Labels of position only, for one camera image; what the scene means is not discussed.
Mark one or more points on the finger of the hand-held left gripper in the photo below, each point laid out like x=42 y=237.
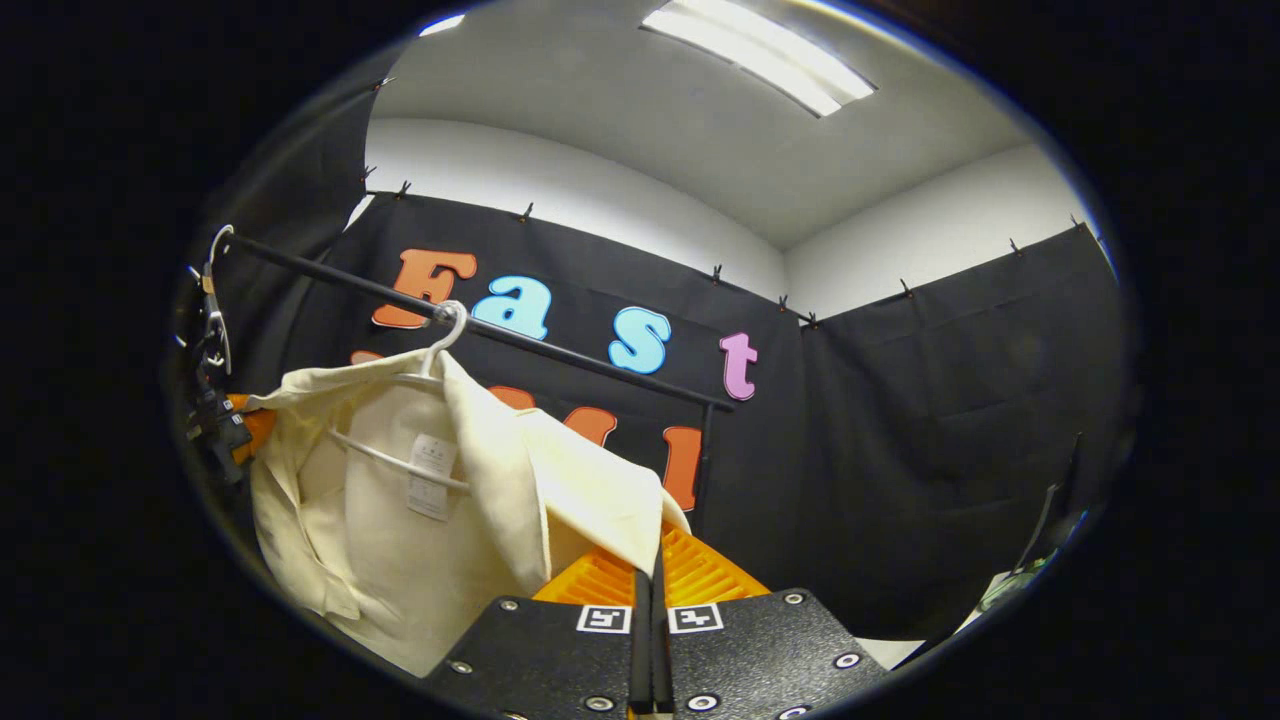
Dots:
x=258 y=430

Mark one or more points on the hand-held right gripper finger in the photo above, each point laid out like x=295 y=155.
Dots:
x=662 y=650
x=641 y=650

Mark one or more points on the white clothes hanger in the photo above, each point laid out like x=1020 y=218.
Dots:
x=224 y=340
x=437 y=358

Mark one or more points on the cream jacket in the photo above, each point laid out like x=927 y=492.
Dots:
x=500 y=480

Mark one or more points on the cluttered white desk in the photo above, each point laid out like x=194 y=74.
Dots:
x=1010 y=590

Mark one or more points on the black backdrop cloth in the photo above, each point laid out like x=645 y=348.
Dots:
x=950 y=420

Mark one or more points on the black monitor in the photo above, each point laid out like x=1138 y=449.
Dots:
x=1055 y=510

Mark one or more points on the ceiling light panel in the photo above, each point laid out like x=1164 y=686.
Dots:
x=442 y=23
x=760 y=55

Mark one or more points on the black clothes rail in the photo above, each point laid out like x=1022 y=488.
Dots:
x=300 y=263

